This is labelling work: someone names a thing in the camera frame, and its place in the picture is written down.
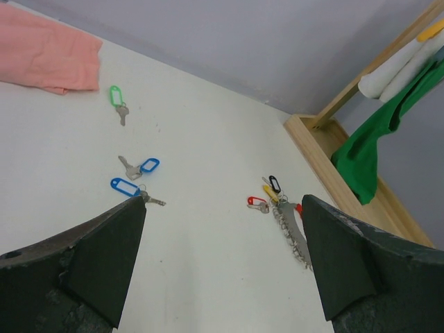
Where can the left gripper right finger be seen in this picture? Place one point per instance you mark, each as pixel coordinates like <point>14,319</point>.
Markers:
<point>370,280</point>

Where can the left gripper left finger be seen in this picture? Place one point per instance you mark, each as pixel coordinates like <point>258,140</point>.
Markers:
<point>77,280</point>

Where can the silver chain keyring red tag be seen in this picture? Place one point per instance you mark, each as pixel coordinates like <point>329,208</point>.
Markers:
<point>287,217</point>

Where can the key with yellow tag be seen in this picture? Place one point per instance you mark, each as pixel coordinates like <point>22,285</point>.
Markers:
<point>271,194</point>

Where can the key with red tag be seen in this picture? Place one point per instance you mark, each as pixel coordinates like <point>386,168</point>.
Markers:
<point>258,204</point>

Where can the key with blue tag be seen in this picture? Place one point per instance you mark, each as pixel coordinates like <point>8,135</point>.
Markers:
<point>132,190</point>
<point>135,172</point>

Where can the key with black tag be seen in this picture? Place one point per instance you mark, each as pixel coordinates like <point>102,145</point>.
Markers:
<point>273,183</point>

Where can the wooden clothes rack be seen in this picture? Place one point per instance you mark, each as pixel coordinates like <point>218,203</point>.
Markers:
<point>318,137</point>

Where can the key with green tag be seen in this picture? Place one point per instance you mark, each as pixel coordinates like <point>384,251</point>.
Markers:
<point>116,99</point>

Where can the white cloth on hanger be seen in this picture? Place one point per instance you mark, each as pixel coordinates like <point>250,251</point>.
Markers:
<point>400,69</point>

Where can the pink folded cloth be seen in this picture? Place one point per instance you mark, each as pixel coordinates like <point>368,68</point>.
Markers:
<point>38,52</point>

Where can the blue-grey hanger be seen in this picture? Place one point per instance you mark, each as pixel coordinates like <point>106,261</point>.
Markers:
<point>439,55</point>

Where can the yellow hanger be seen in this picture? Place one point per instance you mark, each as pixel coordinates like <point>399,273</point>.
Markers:
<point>431,31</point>

